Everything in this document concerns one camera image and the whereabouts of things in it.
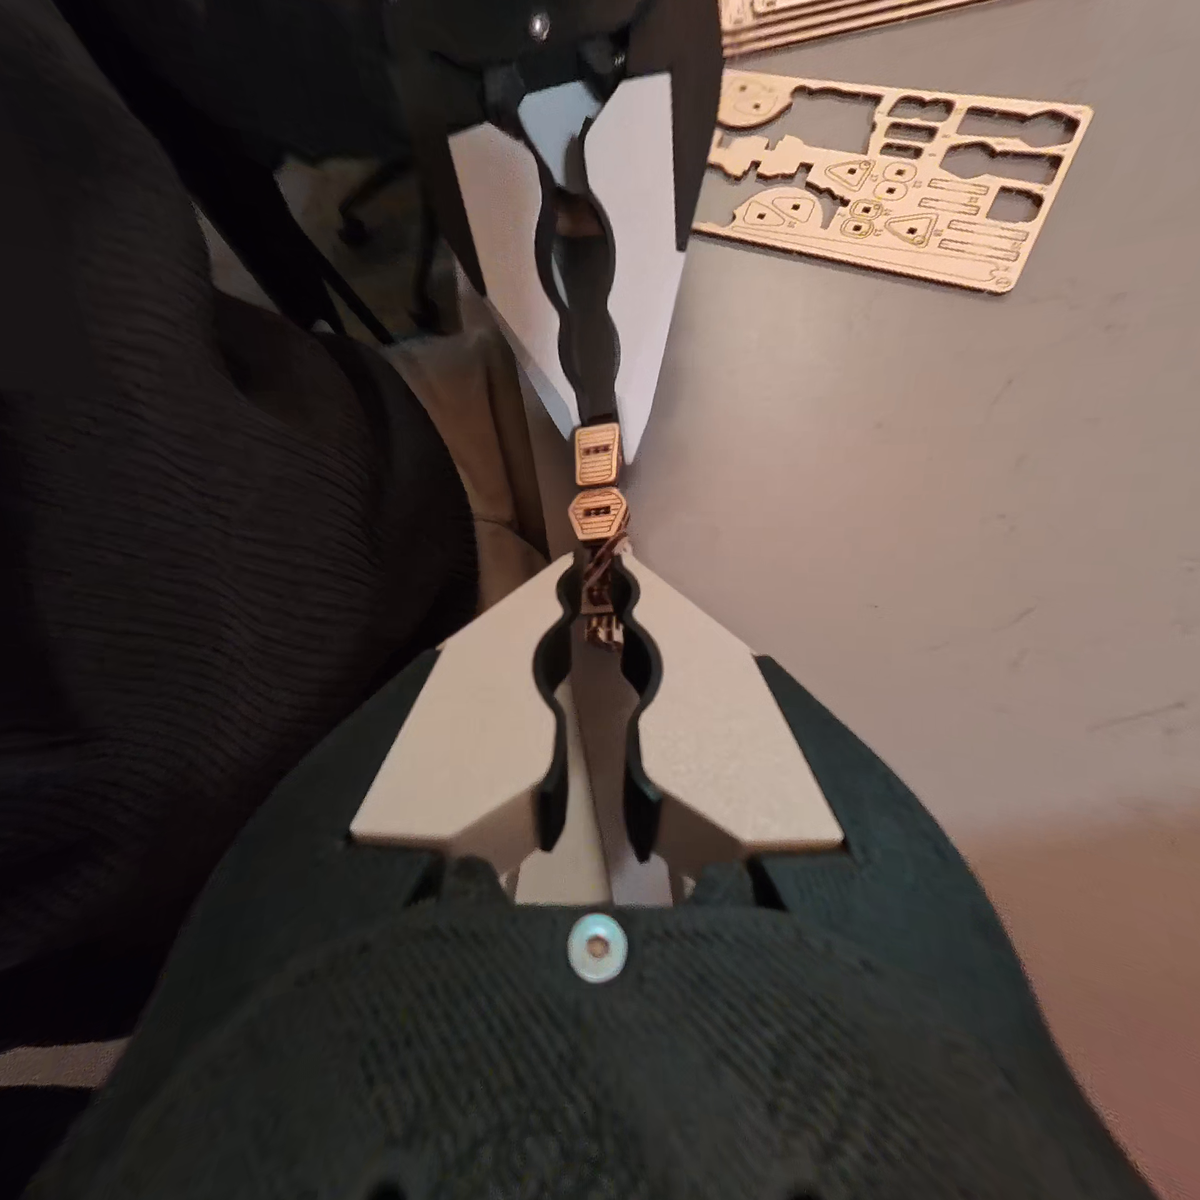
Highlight grey desk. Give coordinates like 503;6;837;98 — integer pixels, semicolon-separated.
450;0;1200;1200

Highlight wooden puzzle parts sheet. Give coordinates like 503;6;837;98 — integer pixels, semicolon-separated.
688;68;1095;303

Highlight black office chair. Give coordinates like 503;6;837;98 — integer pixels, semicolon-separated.
187;141;470;349

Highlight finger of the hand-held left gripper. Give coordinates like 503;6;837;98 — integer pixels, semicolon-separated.
580;73;691;465
445;81;613;438

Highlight wooden puzzle model assembly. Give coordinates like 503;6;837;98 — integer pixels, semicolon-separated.
567;425;643;611

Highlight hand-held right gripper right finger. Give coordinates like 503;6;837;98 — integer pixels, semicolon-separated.
614;561;843;903

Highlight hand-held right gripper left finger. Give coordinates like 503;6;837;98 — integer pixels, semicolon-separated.
350;553;587;903

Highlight person's beige pants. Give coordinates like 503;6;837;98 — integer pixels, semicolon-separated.
384;319;554;583

